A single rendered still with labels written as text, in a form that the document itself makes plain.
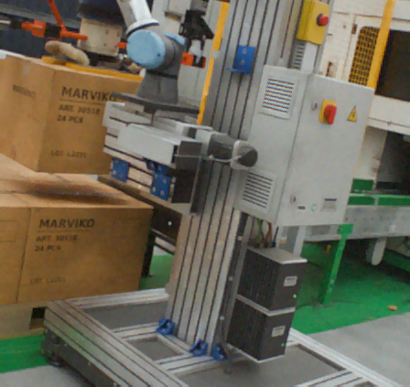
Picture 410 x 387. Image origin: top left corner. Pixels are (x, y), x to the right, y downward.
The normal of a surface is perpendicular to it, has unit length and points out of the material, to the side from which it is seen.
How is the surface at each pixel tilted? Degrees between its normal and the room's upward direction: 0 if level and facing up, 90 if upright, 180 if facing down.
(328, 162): 90
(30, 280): 90
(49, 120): 91
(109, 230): 90
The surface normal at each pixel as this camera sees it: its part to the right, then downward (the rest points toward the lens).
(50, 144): 0.67, 0.27
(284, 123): -0.70, -0.03
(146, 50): -0.25, 0.22
